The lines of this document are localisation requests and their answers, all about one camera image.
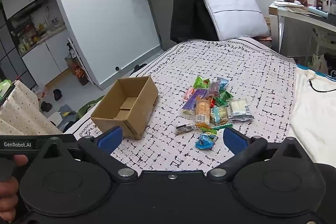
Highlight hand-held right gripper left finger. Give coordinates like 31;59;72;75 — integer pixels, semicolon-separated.
39;126;138;182

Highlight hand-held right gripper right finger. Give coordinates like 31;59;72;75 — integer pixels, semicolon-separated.
206;126;306;182

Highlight green striped snack packet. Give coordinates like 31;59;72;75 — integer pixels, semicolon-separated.
201;123;234;132

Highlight blue cookie packet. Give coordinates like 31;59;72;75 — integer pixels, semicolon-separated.
195;132;218;150

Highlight blue label cracker packet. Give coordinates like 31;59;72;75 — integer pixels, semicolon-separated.
210;105;229;125

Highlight white cake packet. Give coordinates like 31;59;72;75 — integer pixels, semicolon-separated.
228;98;255;122

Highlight cardboard box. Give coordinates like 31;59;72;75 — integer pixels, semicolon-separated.
91;76;159;140

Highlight orange biscuit packet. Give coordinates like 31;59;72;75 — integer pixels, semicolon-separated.
195;98;211;128

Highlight dark green snack packet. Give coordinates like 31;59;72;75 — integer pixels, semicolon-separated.
214;90;234;106

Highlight small black snack packet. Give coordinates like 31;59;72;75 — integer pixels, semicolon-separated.
176;124;196;135

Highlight clear purple cake packet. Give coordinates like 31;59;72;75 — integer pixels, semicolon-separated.
207;81;221;97

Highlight purple snack packet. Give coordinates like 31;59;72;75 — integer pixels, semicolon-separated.
182;88;209;111

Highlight light blue snack packet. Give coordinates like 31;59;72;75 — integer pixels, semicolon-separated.
217;77;229;90

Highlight pink snack packet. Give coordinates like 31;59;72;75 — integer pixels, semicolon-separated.
182;88;196;102

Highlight bright green snack packet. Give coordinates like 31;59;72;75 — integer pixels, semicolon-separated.
193;76;210;89

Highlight person's left hand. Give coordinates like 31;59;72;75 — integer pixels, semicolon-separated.
0;154;29;223

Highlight dotted beige cloth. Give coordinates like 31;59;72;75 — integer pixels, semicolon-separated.
0;81;63;135

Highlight green cartoon rug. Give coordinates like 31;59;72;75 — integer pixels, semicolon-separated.
76;95;105;119

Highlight grey blue cloth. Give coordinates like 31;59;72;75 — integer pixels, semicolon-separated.
59;105;76;130

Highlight green plastic object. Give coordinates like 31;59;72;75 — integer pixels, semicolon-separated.
0;80;14;105

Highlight brown carton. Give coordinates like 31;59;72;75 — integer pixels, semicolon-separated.
65;56;90;86

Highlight white t-shirt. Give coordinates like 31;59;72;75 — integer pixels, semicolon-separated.
289;68;336;169

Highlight white base cabinet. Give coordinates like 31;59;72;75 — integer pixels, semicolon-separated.
21;30;79;86

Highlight black grid partition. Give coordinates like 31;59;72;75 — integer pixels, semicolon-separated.
0;4;36;88

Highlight printed bed blanket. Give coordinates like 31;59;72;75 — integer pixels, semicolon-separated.
63;40;298;170

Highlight black spray bottle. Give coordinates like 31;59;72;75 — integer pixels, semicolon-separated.
67;38;76;59

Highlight kitchen counter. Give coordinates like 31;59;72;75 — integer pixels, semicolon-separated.
16;22;67;55

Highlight light grey pillow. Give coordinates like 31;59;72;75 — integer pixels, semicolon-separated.
203;0;271;41

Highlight white door panel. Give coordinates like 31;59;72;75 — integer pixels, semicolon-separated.
44;0;161;90

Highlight black jacket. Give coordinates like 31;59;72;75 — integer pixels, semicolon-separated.
170;0;242;43

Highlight white desk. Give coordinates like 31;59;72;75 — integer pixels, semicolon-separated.
268;1;336;56

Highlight grey door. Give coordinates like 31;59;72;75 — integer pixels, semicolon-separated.
143;0;202;51

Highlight white flat box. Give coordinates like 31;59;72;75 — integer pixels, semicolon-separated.
273;0;305;8

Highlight light blue case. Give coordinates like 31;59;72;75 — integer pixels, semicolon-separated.
308;6;328;17

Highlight clear plastic container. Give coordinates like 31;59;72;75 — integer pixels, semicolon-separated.
322;0;336;16

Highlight black cable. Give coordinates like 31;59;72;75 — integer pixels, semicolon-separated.
308;79;336;93

